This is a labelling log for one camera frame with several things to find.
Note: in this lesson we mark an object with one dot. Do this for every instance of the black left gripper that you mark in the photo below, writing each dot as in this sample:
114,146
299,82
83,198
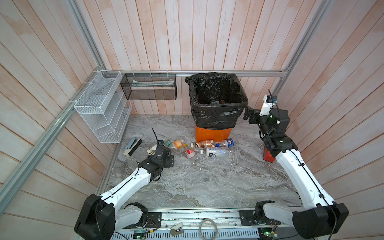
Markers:
169,162

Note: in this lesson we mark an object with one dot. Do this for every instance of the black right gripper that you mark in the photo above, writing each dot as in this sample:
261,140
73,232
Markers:
255,115

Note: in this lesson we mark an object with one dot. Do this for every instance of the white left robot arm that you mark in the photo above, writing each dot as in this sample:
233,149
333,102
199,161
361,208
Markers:
101,216

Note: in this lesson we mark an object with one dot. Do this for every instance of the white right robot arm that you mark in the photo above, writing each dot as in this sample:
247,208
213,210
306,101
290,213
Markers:
319,216

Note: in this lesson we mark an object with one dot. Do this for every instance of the orange trash bin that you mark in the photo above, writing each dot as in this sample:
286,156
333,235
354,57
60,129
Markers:
207,134

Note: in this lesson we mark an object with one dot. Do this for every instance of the orange cap clear bottle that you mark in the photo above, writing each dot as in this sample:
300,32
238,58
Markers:
176,144

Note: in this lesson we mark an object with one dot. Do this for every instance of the red white small bottle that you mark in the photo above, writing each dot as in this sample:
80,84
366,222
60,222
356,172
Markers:
190,153

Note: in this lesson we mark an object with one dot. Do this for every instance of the white stapler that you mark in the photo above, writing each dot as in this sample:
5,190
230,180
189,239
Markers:
131,147

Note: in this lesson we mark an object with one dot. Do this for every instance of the red tape dispenser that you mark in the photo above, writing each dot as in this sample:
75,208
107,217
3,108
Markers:
267,156

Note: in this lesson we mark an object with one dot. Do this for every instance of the black trash bag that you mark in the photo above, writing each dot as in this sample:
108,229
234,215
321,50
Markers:
217,100

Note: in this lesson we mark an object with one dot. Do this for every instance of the small brown tea bottle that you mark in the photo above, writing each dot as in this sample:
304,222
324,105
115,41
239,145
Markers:
203,144

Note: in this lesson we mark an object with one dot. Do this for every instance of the clear long label bottle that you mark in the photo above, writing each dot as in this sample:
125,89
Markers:
217,152

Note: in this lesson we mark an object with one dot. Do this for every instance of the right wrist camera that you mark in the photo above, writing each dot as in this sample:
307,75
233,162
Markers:
268,103

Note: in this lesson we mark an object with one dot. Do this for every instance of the black wire mesh basket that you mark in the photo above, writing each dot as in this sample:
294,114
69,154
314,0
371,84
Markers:
149,87

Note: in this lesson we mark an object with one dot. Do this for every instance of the white wire mesh shelf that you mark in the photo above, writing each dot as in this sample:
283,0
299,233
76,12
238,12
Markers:
103,107

